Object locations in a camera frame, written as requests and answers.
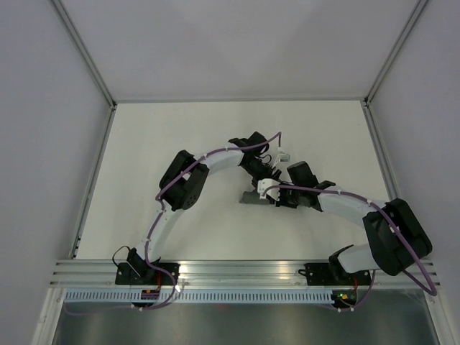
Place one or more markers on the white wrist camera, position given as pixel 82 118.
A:
pixel 281 156
pixel 268 188

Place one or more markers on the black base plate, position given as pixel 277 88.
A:
pixel 126 275
pixel 325 274

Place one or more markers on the aluminium front rail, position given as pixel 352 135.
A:
pixel 195 274

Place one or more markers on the aluminium frame post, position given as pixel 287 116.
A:
pixel 403 37
pixel 72 31

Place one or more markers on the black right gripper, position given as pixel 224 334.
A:
pixel 282 203

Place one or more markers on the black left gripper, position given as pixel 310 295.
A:
pixel 269 172

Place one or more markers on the white slotted cable duct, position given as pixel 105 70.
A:
pixel 202 296

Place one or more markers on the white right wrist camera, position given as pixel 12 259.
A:
pixel 268 188

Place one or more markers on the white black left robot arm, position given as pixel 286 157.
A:
pixel 180 189

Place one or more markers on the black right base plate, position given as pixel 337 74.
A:
pixel 325 274

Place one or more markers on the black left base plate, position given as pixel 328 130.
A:
pixel 126 275

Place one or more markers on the aluminium frame post right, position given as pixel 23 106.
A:
pixel 403 37

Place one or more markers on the grey cloth napkin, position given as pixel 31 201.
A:
pixel 254 198

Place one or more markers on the aluminium rail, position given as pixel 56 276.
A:
pixel 195 274
pixel 88 195
pixel 390 179

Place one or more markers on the aluminium frame post left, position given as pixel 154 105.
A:
pixel 72 31

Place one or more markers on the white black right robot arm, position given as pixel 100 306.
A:
pixel 353 208

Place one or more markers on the aluminium right side rail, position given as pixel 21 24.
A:
pixel 390 179

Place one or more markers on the aluminium left side rail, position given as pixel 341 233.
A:
pixel 88 195

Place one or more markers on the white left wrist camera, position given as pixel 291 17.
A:
pixel 281 156

